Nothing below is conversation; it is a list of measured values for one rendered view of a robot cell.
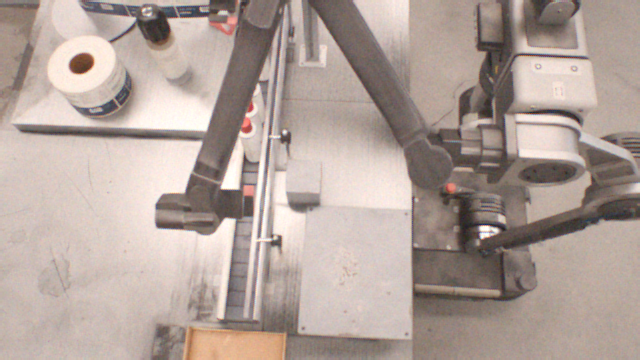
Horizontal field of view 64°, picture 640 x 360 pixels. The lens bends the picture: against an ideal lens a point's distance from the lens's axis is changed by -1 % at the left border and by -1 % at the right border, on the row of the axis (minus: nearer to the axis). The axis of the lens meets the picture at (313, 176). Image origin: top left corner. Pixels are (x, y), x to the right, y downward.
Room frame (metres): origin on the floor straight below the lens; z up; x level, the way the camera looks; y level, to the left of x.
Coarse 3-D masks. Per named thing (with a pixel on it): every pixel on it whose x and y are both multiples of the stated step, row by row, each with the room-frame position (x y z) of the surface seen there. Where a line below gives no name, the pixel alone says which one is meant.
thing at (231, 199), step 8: (224, 192) 0.40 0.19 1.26; (232, 192) 0.40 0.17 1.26; (240, 192) 0.40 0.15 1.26; (224, 200) 0.38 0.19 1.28; (232, 200) 0.39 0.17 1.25; (240, 200) 0.39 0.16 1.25; (224, 208) 0.36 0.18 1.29; (232, 208) 0.37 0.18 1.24; (240, 208) 0.37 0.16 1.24; (232, 216) 0.36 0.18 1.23; (240, 216) 0.36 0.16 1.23
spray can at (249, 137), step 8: (248, 120) 0.67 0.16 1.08; (248, 128) 0.65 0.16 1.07; (256, 128) 0.67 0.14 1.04; (240, 136) 0.65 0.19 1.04; (248, 136) 0.64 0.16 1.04; (256, 136) 0.65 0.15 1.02; (248, 144) 0.64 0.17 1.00; (256, 144) 0.65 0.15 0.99; (248, 152) 0.64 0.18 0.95; (256, 152) 0.64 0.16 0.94; (256, 160) 0.64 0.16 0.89
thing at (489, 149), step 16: (464, 128) 0.40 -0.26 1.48; (480, 128) 0.40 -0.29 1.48; (496, 128) 0.39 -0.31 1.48; (512, 128) 0.38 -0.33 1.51; (464, 144) 0.37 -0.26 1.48; (480, 144) 0.36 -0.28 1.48; (496, 144) 0.36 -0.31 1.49; (512, 144) 0.35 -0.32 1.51; (464, 160) 0.35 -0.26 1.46; (480, 160) 0.34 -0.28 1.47; (496, 160) 0.34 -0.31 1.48; (512, 160) 0.32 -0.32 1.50; (496, 176) 0.32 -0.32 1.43
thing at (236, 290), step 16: (272, 48) 1.04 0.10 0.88; (272, 96) 0.86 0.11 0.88; (272, 112) 0.80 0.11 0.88; (256, 176) 0.60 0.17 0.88; (256, 192) 0.55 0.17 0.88; (240, 224) 0.45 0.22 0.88; (240, 240) 0.41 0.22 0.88; (240, 256) 0.36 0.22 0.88; (256, 256) 0.36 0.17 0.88; (240, 272) 0.32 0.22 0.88; (256, 272) 0.31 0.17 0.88; (240, 288) 0.27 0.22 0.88; (240, 304) 0.23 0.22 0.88; (240, 320) 0.19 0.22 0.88
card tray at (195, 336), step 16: (192, 336) 0.16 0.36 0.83; (208, 336) 0.16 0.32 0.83; (224, 336) 0.16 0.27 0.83; (240, 336) 0.16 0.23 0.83; (256, 336) 0.15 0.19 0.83; (272, 336) 0.15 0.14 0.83; (192, 352) 0.12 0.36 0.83; (208, 352) 0.12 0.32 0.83; (224, 352) 0.12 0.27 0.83; (240, 352) 0.11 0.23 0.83; (256, 352) 0.11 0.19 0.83; (272, 352) 0.11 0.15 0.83
